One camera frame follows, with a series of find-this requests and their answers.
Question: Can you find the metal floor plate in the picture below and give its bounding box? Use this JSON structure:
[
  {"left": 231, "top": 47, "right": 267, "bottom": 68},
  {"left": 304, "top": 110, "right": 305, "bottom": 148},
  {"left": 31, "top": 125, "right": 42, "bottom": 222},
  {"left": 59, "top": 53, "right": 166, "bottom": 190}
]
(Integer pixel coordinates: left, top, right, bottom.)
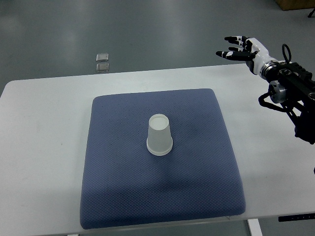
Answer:
[
  {"left": 96, "top": 63, "right": 109, "bottom": 73},
  {"left": 96, "top": 53, "right": 109, "bottom": 62}
]

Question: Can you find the blue mesh cushion mat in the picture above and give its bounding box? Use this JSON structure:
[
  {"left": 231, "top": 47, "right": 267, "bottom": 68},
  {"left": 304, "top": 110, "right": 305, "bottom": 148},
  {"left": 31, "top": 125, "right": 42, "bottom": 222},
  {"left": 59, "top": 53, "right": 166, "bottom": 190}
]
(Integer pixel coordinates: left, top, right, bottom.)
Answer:
[{"left": 80, "top": 88, "right": 246, "bottom": 229}]

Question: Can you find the black tripod leg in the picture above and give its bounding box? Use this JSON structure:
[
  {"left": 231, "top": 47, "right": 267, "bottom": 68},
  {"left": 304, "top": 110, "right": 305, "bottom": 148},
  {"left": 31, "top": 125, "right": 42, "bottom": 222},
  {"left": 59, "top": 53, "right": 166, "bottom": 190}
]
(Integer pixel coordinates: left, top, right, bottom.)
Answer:
[{"left": 308, "top": 8, "right": 315, "bottom": 18}]

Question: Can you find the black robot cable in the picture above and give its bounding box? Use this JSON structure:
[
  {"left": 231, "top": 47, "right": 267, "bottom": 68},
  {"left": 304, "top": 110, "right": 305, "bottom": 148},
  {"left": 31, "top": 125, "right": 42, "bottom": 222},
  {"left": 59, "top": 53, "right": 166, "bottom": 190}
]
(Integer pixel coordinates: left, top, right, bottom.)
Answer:
[{"left": 282, "top": 43, "right": 292, "bottom": 65}]

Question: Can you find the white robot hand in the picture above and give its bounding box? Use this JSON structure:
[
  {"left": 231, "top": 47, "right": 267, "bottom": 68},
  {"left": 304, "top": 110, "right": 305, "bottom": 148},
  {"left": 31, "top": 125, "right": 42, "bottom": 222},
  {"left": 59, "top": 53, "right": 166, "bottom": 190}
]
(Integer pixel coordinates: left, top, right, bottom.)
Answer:
[{"left": 216, "top": 36, "right": 278, "bottom": 76}]

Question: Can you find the black table control panel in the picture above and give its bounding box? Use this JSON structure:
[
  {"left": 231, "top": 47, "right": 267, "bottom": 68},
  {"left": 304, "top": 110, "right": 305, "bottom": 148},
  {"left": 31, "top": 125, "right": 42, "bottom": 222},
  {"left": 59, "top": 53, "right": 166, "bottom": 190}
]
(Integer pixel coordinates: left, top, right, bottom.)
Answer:
[{"left": 278, "top": 213, "right": 315, "bottom": 222}]

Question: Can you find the white table leg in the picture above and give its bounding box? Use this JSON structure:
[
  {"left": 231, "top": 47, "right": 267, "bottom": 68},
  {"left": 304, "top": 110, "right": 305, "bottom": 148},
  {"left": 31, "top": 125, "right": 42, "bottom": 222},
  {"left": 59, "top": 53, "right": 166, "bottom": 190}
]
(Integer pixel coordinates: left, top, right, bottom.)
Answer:
[{"left": 247, "top": 219, "right": 263, "bottom": 236}]

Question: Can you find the brown cardboard box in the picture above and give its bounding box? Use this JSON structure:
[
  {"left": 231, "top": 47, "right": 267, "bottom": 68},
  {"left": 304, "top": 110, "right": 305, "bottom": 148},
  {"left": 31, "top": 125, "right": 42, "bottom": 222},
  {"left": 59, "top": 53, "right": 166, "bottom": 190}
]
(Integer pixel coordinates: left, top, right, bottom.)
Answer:
[{"left": 275, "top": 0, "right": 315, "bottom": 11}]

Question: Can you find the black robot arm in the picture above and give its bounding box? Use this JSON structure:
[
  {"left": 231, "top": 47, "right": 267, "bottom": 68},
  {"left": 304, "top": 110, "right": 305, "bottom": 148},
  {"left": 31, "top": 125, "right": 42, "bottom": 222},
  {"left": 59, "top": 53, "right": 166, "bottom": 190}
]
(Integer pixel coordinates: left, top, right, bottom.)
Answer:
[{"left": 215, "top": 36, "right": 315, "bottom": 177}]

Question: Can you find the white paper cup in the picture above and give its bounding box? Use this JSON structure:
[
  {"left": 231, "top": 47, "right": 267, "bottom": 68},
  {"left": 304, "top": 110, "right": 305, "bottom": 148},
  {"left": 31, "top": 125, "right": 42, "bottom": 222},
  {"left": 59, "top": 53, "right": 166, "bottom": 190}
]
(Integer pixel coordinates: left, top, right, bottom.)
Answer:
[
  {"left": 146, "top": 140, "right": 173, "bottom": 156},
  {"left": 147, "top": 114, "right": 173, "bottom": 144}
]

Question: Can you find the upper metal floor plate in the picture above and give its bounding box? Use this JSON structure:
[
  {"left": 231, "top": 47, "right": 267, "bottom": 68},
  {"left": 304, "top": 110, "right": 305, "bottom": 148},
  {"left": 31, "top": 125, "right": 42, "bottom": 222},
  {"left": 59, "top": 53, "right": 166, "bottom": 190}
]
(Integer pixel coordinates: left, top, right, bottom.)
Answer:
[{"left": 96, "top": 53, "right": 109, "bottom": 62}]

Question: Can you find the white paper cup on mat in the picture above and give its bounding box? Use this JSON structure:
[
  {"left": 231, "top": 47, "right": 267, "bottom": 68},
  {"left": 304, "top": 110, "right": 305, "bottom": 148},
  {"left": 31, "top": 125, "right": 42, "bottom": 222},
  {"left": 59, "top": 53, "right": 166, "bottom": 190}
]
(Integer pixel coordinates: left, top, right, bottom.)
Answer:
[{"left": 146, "top": 140, "right": 173, "bottom": 156}]

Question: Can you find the lower metal floor plate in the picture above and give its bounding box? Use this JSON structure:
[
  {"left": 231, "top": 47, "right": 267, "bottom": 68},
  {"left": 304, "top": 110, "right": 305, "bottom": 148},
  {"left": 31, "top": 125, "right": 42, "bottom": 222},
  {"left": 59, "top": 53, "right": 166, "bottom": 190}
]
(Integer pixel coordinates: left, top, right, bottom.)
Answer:
[{"left": 96, "top": 63, "right": 109, "bottom": 73}]

